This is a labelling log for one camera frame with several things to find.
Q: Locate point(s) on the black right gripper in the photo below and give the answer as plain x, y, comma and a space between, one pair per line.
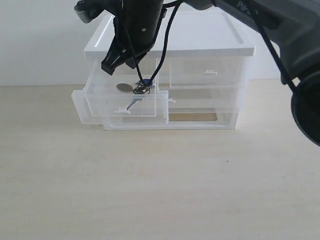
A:
135, 33

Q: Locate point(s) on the key bunch with blue fob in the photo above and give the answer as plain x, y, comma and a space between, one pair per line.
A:
142, 87

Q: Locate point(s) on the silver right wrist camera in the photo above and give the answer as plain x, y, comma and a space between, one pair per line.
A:
88, 10

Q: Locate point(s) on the white plastic drawer cabinet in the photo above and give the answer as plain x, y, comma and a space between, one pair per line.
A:
192, 34

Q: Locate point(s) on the clear wide drawer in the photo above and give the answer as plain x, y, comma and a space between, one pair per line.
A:
217, 107

